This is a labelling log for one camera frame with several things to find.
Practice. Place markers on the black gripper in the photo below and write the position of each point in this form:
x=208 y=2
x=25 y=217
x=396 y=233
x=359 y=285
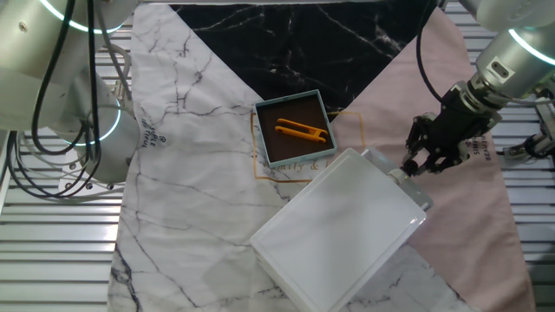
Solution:
x=459 y=125

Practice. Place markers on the white plastic drawer cabinet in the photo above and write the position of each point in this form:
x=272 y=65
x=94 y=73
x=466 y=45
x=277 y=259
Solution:
x=338 y=234

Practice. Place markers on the orange plastic clip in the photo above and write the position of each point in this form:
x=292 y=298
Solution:
x=299 y=130

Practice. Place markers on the light blue square tray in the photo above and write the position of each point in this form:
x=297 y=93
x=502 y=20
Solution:
x=282 y=149

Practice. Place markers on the marble pink black tablecloth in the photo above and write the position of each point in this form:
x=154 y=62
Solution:
x=195 y=173

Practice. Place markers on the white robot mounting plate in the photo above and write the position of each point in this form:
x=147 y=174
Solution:
x=69 y=177

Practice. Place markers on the small silver camera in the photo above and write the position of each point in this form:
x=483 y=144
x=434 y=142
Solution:
x=547 y=119

